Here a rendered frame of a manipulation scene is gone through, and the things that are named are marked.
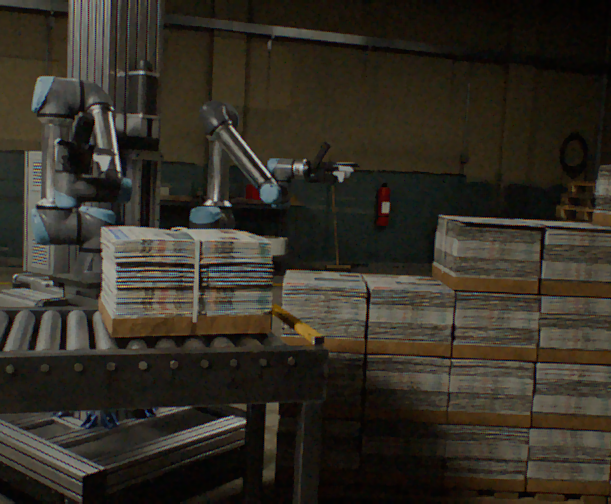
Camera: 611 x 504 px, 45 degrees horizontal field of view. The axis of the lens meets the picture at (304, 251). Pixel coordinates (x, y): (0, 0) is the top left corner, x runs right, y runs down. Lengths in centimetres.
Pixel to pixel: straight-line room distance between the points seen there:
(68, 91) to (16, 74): 648
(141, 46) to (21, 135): 613
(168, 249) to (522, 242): 130
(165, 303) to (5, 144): 728
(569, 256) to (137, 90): 160
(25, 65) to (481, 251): 710
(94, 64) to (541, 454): 208
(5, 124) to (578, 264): 726
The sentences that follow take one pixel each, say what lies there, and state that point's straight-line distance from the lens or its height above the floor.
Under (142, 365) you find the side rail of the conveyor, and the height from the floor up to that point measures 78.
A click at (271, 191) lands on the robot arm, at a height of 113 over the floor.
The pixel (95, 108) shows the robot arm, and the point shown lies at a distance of 247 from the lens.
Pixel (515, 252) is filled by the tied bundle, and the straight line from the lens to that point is 256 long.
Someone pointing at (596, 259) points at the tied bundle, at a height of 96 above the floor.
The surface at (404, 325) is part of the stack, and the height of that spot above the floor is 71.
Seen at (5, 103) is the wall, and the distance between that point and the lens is 895.
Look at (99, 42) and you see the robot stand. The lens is 281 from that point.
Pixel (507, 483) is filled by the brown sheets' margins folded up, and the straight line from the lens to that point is 275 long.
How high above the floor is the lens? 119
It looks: 6 degrees down
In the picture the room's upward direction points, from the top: 3 degrees clockwise
